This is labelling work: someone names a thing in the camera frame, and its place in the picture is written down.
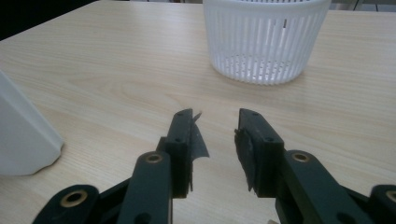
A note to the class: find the white slotted plastic basket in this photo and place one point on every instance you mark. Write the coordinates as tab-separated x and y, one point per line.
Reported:
266	40

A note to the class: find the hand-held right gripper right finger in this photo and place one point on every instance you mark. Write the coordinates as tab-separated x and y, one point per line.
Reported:
260	149

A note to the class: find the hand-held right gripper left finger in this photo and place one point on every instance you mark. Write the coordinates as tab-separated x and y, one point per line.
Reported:
180	149

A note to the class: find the white plastic container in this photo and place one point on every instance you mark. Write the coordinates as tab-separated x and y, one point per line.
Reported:
21	137

